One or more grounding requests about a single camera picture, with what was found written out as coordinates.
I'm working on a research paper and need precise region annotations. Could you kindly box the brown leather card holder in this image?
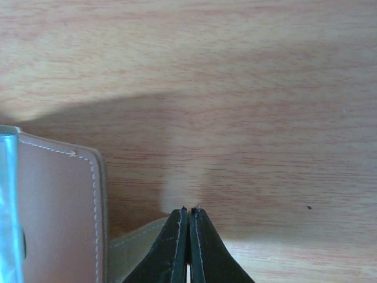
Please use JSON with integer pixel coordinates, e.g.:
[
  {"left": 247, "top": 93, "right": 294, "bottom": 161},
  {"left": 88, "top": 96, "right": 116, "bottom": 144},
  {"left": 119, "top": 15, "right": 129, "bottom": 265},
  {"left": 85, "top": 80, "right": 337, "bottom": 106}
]
[{"left": 1, "top": 125, "right": 166, "bottom": 282}]

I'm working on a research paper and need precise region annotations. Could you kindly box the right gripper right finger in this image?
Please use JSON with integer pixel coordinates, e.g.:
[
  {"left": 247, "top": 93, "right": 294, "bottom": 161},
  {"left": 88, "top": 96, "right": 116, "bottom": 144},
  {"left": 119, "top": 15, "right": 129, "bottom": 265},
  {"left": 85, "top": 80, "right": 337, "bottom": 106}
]
[{"left": 189, "top": 208, "right": 254, "bottom": 283}]

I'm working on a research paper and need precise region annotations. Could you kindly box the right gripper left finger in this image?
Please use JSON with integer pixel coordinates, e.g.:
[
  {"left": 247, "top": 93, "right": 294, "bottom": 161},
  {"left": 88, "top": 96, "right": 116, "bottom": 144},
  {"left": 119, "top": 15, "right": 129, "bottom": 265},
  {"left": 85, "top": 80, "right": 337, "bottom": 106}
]
[{"left": 124, "top": 207, "right": 188, "bottom": 283}]

